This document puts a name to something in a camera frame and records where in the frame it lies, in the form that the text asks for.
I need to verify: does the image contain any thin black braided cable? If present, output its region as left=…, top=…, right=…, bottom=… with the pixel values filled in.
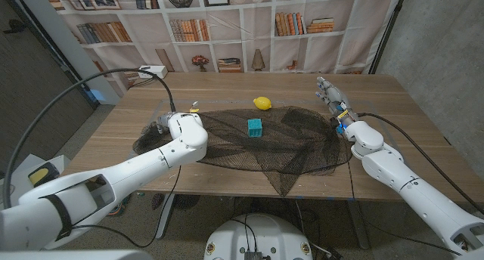
left=346, top=161, right=461, bottom=256

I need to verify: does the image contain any turquoise cube block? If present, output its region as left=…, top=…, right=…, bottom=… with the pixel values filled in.
left=247, top=118, right=263, bottom=138

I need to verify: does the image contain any yellow and black pad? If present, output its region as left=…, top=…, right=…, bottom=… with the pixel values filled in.
left=28, top=161, right=61, bottom=187

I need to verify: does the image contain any yellow lemon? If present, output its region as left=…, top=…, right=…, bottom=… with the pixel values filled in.
left=253, top=96, right=273, bottom=111

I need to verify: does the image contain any white robot body edge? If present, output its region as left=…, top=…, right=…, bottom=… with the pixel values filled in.
left=0, top=249, right=152, bottom=260

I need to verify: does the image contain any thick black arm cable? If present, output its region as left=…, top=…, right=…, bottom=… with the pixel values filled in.
left=2, top=67, right=178, bottom=210
left=357, top=111, right=484, bottom=215

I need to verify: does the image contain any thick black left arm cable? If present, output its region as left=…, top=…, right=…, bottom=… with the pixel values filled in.
left=2, top=67, right=178, bottom=210

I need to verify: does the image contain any dark wood-grain door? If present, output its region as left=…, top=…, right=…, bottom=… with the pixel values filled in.
left=0, top=0, right=95, bottom=174

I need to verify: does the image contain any white table leg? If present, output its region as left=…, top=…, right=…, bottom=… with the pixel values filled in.
left=346, top=199, right=370, bottom=250
left=155, top=193, right=177, bottom=240

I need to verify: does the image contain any black door handle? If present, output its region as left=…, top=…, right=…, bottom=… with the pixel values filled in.
left=3, top=18, right=27, bottom=35

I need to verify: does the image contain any dark ribbed floor object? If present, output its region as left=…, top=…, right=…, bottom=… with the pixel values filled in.
left=150, top=193, right=166, bottom=211

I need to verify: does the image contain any white side cabinet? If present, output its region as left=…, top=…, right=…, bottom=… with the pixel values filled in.
left=0, top=153, right=71, bottom=210

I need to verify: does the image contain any printed bookshelf backdrop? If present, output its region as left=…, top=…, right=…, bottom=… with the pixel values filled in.
left=41, top=0, right=408, bottom=98

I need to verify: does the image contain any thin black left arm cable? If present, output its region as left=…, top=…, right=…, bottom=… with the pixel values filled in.
left=71, top=165, right=182, bottom=249

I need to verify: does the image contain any colourful shoe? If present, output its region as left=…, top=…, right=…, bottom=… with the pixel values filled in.
left=107, top=193, right=132, bottom=218

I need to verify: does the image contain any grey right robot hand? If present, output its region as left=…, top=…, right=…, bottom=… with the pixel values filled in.
left=315, top=76, right=359, bottom=127

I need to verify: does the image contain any black backdrop stand pole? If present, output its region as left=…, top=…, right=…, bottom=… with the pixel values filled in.
left=368, top=0, right=409, bottom=75

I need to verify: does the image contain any white round robot torso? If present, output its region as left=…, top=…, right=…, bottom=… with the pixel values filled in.
left=203, top=213, right=314, bottom=260

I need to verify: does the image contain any white power strip box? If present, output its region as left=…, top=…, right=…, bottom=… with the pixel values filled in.
left=138, top=65, right=169, bottom=80

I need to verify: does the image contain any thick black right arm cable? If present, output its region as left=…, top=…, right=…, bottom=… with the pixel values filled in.
left=357, top=111, right=484, bottom=215

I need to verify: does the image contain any black mesh netting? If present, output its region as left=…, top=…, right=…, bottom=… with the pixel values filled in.
left=132, top=105, right=355, bottom=198

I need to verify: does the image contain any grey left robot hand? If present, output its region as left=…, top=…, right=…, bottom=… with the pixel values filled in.
left=157, top=112, right=175, bottom=135

